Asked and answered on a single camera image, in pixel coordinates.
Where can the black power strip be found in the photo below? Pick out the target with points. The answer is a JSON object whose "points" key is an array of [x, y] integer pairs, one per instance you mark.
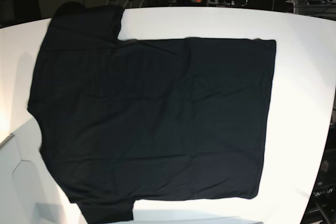
{"points": [[214, 3]]}

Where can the black T-shirt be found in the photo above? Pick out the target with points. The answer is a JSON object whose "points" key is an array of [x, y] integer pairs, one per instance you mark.
{"points": [[174, 119]]}

